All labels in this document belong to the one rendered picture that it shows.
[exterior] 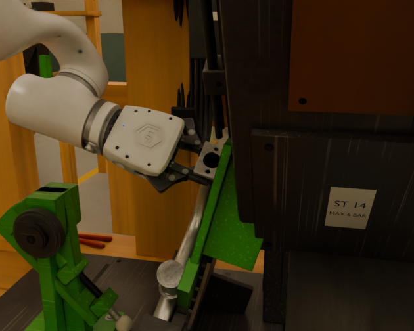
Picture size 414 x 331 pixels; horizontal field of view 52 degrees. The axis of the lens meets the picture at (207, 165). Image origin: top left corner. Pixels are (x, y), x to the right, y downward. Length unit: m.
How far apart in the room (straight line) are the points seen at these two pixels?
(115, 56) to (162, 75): 10.92
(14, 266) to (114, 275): 0.25
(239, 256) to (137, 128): 0.24
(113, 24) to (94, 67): 11.08
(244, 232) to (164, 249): 0.50
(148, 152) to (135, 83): 0.32
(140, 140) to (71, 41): 0.18
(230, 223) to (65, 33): 0.36
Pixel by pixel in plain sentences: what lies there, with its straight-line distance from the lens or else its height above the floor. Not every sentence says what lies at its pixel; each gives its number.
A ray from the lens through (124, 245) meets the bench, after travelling 1.11.
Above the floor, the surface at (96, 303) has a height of 0.99.
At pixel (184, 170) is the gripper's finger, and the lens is 0.63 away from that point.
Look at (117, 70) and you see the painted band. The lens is 11.83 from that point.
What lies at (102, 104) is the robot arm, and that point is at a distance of 0.66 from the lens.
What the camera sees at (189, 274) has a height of 1.10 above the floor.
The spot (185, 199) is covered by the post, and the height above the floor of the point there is 1.04.
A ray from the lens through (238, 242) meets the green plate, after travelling 0.56.
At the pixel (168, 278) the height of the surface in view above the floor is 1.08.
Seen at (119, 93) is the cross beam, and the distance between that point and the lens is 1.04.
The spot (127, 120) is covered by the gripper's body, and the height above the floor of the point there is 1.27.
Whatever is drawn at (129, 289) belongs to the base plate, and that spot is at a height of 0.90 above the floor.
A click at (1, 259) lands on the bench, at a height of 0.88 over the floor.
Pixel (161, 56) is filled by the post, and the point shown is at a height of 1.35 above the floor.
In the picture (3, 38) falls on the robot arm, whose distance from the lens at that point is 0.60.
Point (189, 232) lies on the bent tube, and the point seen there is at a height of 1.08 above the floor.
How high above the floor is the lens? 1.40
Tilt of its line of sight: 18 degrees down
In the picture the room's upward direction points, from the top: straight up
